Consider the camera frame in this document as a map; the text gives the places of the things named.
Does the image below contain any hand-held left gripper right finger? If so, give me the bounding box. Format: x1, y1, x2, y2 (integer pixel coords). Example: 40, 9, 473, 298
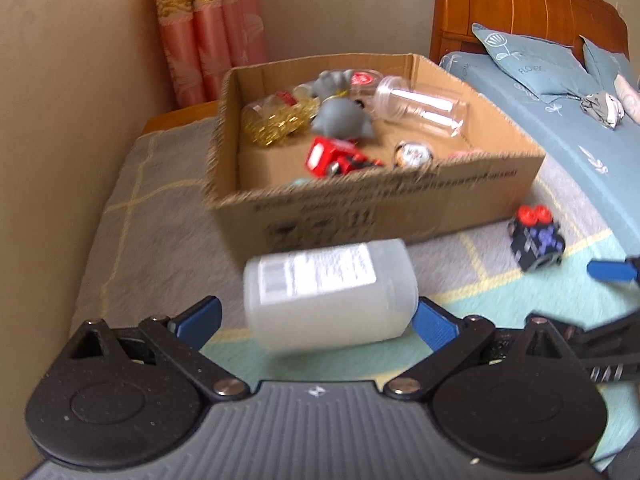
382, 297, 586, 402

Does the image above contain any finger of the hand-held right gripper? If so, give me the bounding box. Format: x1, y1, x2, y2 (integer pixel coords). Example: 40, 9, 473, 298
565, 310, 640, 386
586, 255, 640, 286

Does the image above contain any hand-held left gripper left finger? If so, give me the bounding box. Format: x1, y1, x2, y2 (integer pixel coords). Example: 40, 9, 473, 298
65, 296, 251, 402

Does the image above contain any black toy with red caps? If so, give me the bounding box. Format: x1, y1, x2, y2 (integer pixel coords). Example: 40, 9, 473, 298
507, 205, 566, 273

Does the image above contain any white translucent plastic container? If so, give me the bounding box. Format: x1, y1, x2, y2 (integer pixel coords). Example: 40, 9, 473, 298
243, 239, 420, 352

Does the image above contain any cardboard box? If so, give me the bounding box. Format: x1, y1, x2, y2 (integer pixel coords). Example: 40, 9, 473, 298
202, 52, 547, 256

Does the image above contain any red cube toy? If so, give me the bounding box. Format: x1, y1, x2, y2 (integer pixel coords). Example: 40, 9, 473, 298
305, 136, 386, 179

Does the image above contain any clear plastic jar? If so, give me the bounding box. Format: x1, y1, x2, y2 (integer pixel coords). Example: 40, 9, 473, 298
374, 75, 471, 138

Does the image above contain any grey toy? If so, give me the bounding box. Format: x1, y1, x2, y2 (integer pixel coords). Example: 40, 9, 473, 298
311, 70, 376, 142

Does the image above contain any grey checked blanket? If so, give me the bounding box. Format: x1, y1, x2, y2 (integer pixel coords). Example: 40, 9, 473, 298
67, 117, 640, 461

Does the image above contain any blue leaf-print bedsheet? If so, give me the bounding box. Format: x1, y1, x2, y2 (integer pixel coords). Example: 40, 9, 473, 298
439, 50, 640, 281

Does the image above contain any crumpled grey cloth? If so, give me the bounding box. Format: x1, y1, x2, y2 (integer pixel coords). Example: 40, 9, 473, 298
580, 91, 626, 131

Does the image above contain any small round clock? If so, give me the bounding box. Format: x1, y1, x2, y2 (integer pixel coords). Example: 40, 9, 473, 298
394, 140, 435, 168

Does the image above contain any blue printed pillow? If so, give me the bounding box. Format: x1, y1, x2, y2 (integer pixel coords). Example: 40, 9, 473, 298
471, 22, 601, 106
579, 35, 640, 126

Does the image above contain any clear jar of gold pieces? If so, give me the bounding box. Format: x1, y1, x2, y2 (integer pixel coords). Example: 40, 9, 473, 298
242, 91, 321, 148

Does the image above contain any clear round red-label box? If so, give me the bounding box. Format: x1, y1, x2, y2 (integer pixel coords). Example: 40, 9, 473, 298
349, 70, 383, 103

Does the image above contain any wooden headboard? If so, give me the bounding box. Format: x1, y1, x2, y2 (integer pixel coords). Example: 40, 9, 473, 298
430, 0, 628, 63

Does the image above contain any pink curtain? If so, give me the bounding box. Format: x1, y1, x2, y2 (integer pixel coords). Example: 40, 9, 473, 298
149, 0, 268, 108

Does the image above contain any wooden bed frame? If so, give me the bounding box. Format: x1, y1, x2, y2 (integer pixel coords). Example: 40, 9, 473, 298
137, 100, 221, 136

